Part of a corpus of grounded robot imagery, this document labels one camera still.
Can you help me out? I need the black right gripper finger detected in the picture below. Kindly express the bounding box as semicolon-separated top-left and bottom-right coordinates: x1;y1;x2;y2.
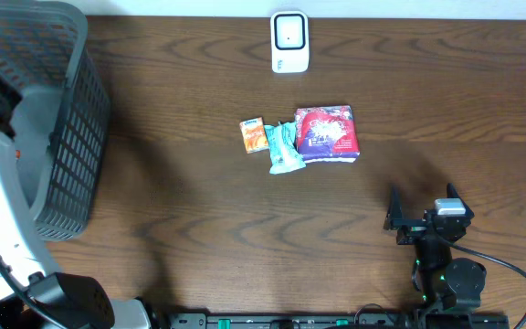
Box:
384;186;404;230
445;183;466;210

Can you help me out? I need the red and purple snack pack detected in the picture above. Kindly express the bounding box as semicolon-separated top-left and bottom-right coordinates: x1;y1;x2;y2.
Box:
294;105;361;164

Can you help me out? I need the orange tissue pack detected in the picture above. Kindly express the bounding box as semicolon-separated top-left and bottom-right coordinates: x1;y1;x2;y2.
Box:
239;117;268;154

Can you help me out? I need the grey plastic mesh basket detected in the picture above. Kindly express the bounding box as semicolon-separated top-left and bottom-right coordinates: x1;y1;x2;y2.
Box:
0;1;110;241

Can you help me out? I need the white barcode scanner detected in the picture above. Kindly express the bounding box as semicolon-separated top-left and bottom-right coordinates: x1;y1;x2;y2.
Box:
270;11;310;74

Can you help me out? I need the teal wet wipes pack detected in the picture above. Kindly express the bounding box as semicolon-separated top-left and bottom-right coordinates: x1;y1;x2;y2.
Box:
264;122;306;175

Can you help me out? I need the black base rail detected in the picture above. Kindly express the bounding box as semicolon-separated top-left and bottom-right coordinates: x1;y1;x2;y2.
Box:
168;313;510;329

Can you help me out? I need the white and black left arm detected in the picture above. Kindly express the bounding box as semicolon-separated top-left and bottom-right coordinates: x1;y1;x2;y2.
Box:
0;25;162;328

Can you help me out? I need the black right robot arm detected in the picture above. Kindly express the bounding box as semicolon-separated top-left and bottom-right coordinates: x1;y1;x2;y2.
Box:
384;184;487;311

